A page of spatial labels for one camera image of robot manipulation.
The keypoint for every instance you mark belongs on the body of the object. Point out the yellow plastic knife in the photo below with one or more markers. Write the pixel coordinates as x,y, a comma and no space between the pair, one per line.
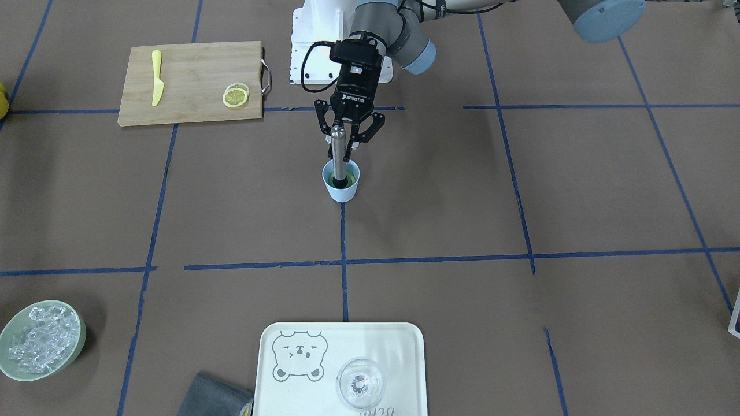
158,83

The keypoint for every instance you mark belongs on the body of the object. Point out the wooden cutting board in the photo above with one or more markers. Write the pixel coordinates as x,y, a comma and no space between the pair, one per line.
195,78

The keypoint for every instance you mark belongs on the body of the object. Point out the clear wine glass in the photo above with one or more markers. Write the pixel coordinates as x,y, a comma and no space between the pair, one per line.
360,384

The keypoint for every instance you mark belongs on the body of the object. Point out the light blue plastic cup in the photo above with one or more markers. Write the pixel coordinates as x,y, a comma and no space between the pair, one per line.
345,194

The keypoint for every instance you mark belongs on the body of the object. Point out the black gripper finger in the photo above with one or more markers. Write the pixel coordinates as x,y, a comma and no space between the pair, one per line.
326,125

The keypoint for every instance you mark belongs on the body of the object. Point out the cream bear tray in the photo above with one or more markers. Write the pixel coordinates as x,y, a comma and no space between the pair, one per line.
298,363

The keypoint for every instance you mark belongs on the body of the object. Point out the green bowl of ice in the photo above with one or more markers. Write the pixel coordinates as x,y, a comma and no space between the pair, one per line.
41,340

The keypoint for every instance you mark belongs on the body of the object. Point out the steel muddler black tip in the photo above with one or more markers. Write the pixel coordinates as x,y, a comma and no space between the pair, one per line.
338,147

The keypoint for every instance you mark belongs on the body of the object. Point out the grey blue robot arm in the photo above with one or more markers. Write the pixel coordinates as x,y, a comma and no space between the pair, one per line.
380,30

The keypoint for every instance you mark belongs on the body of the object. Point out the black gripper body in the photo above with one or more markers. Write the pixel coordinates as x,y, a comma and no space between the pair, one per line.
355,89

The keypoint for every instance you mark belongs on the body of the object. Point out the yellow lemon slice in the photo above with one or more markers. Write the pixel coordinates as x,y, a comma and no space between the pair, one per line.
235,97

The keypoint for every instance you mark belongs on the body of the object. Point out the grey folded cloth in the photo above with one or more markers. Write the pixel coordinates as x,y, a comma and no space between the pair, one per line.
208,395

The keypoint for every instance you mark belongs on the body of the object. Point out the white camera pillar base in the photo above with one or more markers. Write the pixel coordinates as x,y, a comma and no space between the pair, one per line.
318,21

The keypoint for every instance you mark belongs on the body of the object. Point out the yellow lemon lower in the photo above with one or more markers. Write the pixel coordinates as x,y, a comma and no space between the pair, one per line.
4,102

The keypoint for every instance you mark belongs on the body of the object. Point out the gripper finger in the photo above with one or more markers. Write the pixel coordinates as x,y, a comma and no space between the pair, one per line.
356,136

